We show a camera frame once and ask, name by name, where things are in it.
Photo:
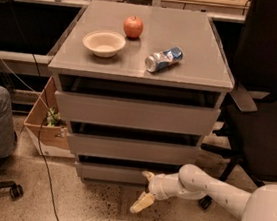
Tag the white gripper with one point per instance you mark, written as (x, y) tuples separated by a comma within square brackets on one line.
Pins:
[(158, 186)]

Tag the grey bottom drawer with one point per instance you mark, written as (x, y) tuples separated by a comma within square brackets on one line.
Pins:
[(112, 174)]

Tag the grey drawer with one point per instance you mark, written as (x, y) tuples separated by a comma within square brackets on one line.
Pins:
[(148, 115), (141, 150), (112, 174)]

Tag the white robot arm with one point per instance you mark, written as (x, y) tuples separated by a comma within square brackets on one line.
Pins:
[(190, 182)]

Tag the grey middle drawer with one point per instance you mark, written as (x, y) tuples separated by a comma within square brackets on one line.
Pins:
[(141, 150)]

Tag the grey drawer cabinet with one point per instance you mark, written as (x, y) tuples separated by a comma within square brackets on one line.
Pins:
[(202, 78)]

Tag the grey top drawer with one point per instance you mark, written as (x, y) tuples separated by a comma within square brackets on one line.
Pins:
[(148, 115)]

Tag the cardboard box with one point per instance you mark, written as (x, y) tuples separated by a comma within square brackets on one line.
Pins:
[(48, 140)]

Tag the green item in box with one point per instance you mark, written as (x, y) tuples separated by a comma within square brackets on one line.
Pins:
[(52, 117)]

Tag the crushed blue soda can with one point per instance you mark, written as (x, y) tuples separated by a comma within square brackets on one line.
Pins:
[(160, 60)]

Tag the white paper bowl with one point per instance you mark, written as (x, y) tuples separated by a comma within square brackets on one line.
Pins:
[(104, 43)]

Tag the red apple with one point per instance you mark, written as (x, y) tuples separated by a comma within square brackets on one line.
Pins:
[(133, 27)]

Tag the black office chair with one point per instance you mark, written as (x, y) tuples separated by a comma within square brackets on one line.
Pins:
[(249, 112)]

